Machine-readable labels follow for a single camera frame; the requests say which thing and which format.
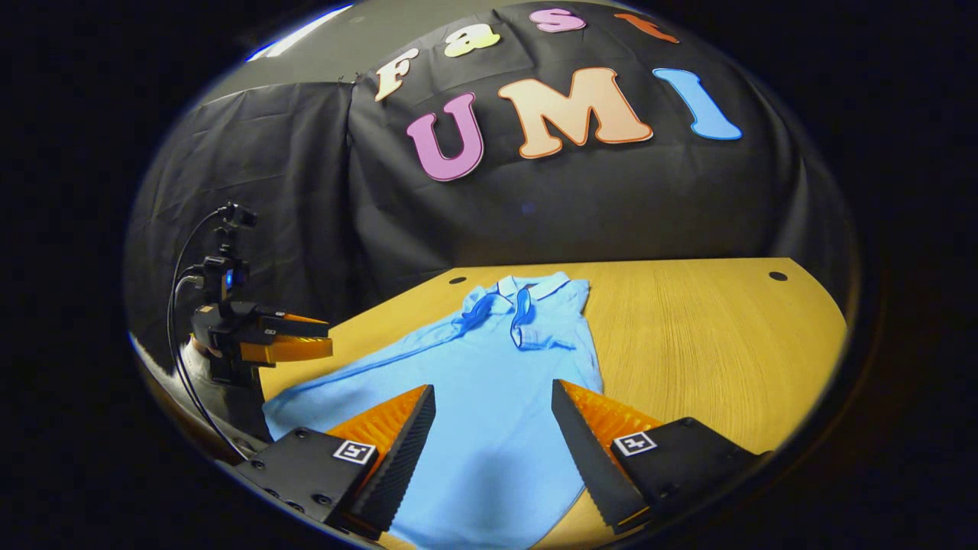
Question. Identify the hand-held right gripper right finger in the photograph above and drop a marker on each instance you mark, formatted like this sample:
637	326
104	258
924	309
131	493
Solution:
592	466

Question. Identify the light blue polo T-shirt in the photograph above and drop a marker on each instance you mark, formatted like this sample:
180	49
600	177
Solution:
489	397

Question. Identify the black backdrop cloth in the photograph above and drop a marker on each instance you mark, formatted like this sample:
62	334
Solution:
573	214

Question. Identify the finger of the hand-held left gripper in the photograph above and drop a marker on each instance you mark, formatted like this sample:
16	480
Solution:
294	325
294	350

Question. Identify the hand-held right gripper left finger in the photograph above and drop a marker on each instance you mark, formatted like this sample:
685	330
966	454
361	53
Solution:
401	466

